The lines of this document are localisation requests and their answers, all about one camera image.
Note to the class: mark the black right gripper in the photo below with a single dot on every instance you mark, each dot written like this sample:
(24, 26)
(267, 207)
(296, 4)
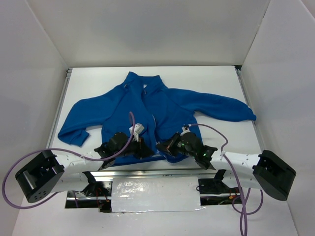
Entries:
(172, 143)

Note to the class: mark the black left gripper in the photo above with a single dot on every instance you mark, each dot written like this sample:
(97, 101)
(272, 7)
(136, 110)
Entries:
(141, 146)

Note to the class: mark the blue fleece zip jacket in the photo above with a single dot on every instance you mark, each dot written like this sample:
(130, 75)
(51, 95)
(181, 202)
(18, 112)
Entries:
(161, 110)

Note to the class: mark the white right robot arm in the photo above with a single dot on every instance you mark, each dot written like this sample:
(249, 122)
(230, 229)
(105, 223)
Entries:
(265, 171)

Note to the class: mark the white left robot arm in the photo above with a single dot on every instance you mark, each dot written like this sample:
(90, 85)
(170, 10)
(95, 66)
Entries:
(48, 173)

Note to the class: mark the white foil-taped board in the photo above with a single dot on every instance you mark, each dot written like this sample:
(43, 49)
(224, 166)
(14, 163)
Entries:
(155, 194)

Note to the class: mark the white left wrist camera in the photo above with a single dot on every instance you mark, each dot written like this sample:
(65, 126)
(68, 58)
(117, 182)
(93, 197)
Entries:
(136, 130)

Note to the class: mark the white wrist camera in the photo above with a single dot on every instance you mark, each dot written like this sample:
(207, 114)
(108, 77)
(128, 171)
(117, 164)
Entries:
(136, 130)
(185, 129)

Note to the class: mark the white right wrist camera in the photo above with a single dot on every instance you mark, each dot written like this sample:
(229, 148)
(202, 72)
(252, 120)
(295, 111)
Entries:
(185, 129)

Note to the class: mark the aluminium front table rail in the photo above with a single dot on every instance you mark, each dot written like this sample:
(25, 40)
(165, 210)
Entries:
(166, 172)

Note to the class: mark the aluminium table rail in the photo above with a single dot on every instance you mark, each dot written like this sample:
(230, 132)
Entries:
(59, 108)
(166, 172)
(247, 99)

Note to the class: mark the aluminium left table rail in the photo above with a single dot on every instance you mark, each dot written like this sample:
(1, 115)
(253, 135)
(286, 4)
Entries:
(59, 108)

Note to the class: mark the aluminium right table rail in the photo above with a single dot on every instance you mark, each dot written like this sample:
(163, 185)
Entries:
(247, 99)

